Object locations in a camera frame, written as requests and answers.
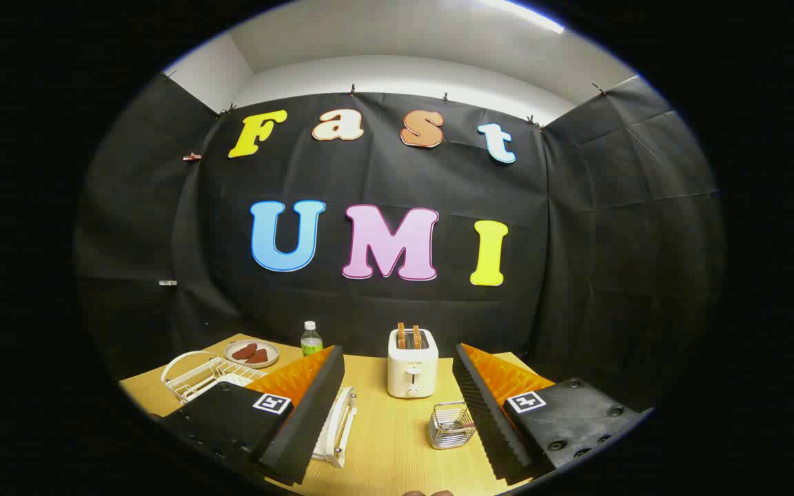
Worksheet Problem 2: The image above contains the metal wire basket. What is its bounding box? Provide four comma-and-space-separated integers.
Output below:
429, 402, 477, 450

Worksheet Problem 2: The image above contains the small beige plate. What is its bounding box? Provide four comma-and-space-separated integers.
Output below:
223, 339, 280, 369

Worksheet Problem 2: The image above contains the black backdrop cloth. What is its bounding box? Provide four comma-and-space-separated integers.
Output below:
73, 74, 725, 414

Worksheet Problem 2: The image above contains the white round plate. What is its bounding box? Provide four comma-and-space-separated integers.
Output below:
312, 387, 348, 462

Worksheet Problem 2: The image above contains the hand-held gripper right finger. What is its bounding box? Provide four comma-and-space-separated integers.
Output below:
451, 342, 654, 485

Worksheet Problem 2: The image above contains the green label drink bottle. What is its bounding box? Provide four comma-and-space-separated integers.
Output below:
301, 321, 323, 357

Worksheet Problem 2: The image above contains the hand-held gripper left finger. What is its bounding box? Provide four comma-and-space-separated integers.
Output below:
151, 344, 346, 486

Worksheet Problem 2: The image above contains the white toaster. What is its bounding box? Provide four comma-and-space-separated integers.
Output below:
387, 328, 439, 399

